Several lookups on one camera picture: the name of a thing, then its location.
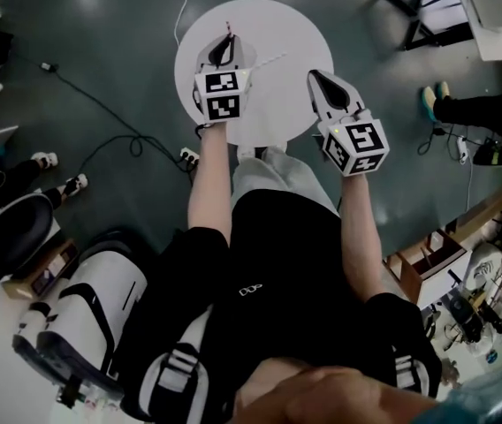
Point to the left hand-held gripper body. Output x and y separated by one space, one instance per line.
222 95

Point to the cardboard box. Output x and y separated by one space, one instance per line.
43 270

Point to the person's right forearm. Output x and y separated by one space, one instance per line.
359 236

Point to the translucent cup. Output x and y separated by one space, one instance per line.
247 55

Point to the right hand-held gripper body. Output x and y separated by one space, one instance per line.
357 144

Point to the small black power adapter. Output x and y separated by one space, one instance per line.
49 65

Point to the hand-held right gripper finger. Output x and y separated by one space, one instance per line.
319 100
344 88

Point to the black office chair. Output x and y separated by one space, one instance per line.
17 232

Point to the white power strip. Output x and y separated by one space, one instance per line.
462 148
189 155

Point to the person's grey trouser leg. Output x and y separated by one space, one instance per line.
282 179

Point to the white and black machine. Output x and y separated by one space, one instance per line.
83 316

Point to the white straw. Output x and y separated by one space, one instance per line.
271 61

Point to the person's left forearm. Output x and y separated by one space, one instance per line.
209 179

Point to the black frame chair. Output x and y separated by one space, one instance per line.
423 11

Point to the person's black shirt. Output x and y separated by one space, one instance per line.
291 281

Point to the red striped straw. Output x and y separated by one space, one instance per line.
228 28

